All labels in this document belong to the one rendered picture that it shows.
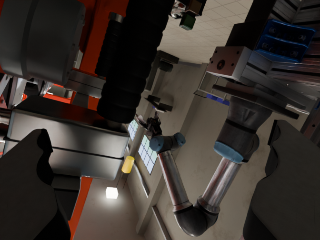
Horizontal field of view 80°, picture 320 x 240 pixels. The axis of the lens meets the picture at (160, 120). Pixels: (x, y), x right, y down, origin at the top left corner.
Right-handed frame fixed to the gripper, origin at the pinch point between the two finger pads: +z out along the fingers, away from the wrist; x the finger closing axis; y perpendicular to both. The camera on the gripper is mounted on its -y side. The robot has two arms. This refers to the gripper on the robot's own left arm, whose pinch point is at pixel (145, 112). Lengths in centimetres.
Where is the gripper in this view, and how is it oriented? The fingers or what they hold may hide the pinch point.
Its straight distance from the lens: 128.2
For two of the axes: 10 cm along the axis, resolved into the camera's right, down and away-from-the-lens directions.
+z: -3.6, -8.1, 4.6
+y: 3.2, -5.7, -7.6
